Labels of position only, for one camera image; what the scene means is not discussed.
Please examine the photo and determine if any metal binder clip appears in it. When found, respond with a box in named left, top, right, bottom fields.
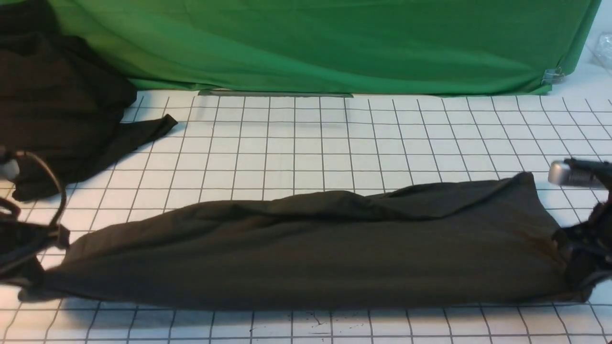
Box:
left=541, top=67, right=566, bottom=85

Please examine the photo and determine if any clear plastic bag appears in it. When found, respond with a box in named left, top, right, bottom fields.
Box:
left=593, top=32, right=612, bottom=70

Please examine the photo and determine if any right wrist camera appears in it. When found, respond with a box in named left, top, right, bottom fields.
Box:
left=548, top=158, right=612, bottom=190

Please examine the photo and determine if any green backdrop cloth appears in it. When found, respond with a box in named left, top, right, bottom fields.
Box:
left=50, top=0, right=601, bottom=96

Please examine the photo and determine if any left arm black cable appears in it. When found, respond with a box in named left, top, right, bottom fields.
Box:
left=0, top=150, right=67, bottom=273

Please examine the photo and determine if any gray long-sleeve top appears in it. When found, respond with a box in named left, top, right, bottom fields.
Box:
left=18, top=172, right=592, bottom=311

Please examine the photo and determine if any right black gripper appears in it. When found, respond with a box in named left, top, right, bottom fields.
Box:
left=552, top=201, right=612, bottom=302

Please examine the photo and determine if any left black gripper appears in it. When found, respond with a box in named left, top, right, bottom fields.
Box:
left=0, top=198, right=70, bottom=287

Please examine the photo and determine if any dark clothes pile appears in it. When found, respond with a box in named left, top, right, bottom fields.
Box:
left=0, top=0, right=177, bottom=185

